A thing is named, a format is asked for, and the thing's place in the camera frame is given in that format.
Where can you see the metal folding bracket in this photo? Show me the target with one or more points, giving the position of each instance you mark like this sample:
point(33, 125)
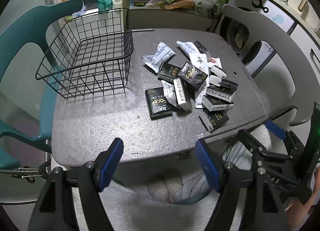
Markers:
point(25, 174)

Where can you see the teal plastic chair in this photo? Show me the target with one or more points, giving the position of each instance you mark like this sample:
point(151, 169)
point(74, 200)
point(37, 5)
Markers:
point(25, 23)

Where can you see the grey plastic chair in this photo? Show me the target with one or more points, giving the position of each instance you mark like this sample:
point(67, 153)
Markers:
point(287, 46)

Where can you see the white figure print sachet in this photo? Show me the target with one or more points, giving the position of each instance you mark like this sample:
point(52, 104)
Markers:
point(198, 62)

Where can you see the plain white sachet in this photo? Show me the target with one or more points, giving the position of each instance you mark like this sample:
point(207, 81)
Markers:
point(200, 100)

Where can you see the person's right hand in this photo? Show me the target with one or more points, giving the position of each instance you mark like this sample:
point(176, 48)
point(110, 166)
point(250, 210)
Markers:
point(300, 213)

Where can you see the white plastic bag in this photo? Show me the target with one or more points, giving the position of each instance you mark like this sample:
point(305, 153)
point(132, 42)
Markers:
point(207, 0)

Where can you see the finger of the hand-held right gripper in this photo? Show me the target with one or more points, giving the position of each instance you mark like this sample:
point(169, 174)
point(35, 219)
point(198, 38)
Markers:
point(250, 142)
point(275, 128)

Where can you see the pile of black tissue packs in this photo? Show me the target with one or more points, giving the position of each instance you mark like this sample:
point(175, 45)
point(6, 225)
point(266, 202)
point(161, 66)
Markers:
point(160, 103)

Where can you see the small green dish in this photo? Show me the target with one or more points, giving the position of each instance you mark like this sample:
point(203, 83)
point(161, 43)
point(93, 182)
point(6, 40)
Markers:
point(139, 4)

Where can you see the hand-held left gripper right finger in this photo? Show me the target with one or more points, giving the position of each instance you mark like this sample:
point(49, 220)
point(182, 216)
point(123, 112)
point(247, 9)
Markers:
point(207, 166)

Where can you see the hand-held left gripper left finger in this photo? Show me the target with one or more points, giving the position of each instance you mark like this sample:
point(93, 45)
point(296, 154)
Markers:
point(111, 163)

